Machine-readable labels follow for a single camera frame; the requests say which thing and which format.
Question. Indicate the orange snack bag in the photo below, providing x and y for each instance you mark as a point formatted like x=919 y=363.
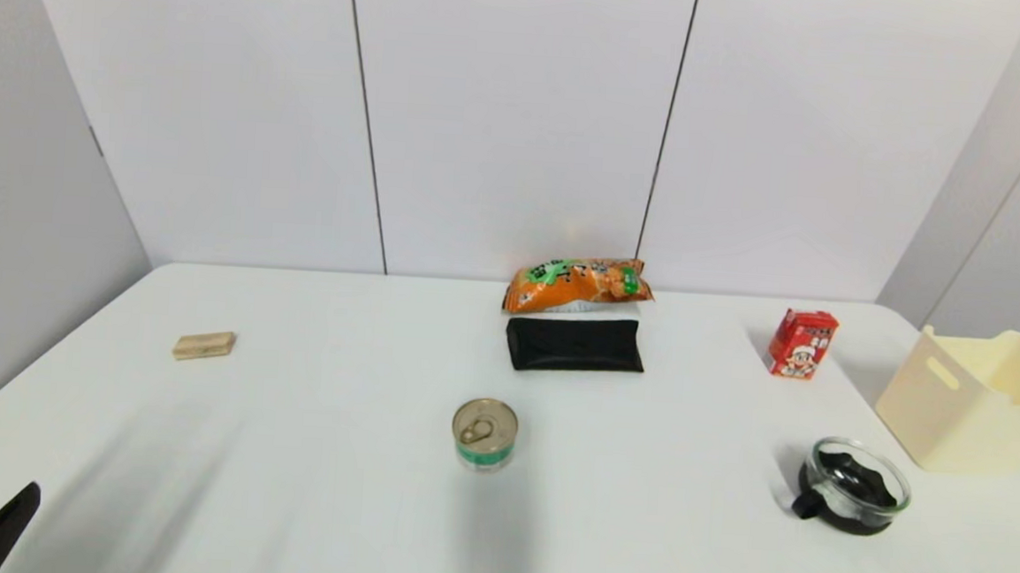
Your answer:
x=576 y=284

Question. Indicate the small wooden block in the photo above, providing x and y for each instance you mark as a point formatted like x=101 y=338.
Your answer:
x=203 y=345

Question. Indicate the tin can with green label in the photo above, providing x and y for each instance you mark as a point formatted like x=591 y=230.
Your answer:
x=484 y=435

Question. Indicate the black glasses case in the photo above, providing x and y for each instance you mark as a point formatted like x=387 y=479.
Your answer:
x=574 y=346

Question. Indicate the red milk carton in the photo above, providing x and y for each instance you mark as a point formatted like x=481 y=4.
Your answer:
x=801 y=344

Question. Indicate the cream plastic storage basket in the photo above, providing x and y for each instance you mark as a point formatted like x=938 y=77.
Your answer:
x=954 y=411

